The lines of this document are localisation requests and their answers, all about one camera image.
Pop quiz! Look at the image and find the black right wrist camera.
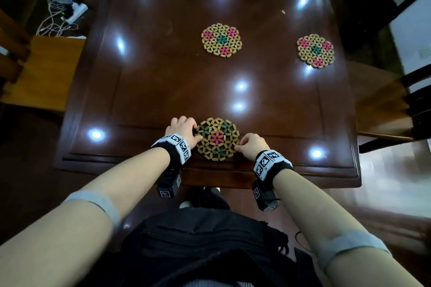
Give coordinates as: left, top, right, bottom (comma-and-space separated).
251, 180, 279, 212

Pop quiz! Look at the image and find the marker-patterned right wrist band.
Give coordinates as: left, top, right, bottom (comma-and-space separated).
253, 150, 294, 182

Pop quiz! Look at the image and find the round trivet with pink centre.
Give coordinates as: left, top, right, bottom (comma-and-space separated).
195, 117, 240, 162

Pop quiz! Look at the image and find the person's right hand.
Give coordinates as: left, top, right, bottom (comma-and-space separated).
234, 133, 271, 161

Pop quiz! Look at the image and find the person's left forearm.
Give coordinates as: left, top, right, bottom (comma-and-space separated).
0, 146, 172, 287

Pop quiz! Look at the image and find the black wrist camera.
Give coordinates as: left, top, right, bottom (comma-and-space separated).
251, 180, 279, 212
156, 168, 183, 199

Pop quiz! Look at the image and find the person's right forearm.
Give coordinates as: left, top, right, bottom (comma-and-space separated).
272, 169, 425, 287

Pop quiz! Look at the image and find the marker-patterned left wrist band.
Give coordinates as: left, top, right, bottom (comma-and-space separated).
150, 133, 192, 165

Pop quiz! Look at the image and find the black bag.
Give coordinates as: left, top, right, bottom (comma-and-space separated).
81, 207, 324, 287

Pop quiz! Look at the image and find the round trivet with green centre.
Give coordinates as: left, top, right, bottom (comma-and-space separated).
296, 33, 336, 70
201, 23, 242, 59

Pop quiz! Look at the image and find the dark wooden chair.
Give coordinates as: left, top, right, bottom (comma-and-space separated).
347, 61, 431, 155

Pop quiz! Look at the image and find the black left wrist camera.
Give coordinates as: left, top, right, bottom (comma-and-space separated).
156, 168, 183, 199

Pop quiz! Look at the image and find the light wooden chair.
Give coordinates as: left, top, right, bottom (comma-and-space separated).
0, 9, 87, 113

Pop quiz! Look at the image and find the marker-patterned wrist band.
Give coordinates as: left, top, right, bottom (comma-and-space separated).
150, 133, 192, 165
253, 150, 294, 182

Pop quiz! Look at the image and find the person's left hand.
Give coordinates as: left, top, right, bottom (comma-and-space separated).
165, 115, 203, 150

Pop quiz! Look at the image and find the white power strip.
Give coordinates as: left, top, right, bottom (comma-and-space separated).
62, 1, 89, 25

